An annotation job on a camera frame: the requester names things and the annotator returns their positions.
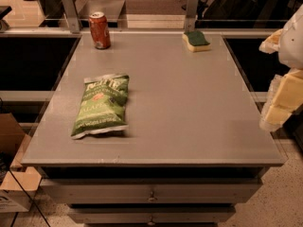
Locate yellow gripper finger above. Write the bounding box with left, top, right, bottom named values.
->
left=259, top=69, right=303, bottom=131
left=259, top=29, right=283, bottom=54

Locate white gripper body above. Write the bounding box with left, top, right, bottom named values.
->
left=278, top=5, right=303, bottom=70

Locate green and yellow sponge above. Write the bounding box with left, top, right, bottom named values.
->
left=182, top=30, right=210, bottom=52

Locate green jalapeno chip bag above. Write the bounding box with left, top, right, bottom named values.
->
left=71, top=74, right=130, bottom=139

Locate upper cabinet drawer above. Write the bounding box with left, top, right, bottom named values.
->
left=41, top=179, right=262, bottom=204

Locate cabinet drawer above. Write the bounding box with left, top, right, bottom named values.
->
left=68, top=204, right=235, bottom=225
left=41, top=179, right=262, bottom=204

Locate orange soda can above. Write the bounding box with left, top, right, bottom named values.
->
left=89, top=11, right=111, bottom=49

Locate lower cabinet drawer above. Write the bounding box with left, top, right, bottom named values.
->
left=68, top=204, right=235, bottom=225

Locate cardboard box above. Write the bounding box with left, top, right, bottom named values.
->
left=0, top=113, right=42, bottom=213

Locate right metal bracket post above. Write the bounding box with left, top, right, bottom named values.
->
left=185, top=0, right=199, bottom=32

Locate metal bracket post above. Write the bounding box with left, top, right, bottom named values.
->
left=185, top=0, right=199, bottom=32
left=62, top=0, right=81, bottom=33

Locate left metal bracket post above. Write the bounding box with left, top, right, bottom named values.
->
left=62, top=0, right=81, bottom=33

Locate black cable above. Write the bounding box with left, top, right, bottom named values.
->
left=0, top=151, right=51, bottom=227

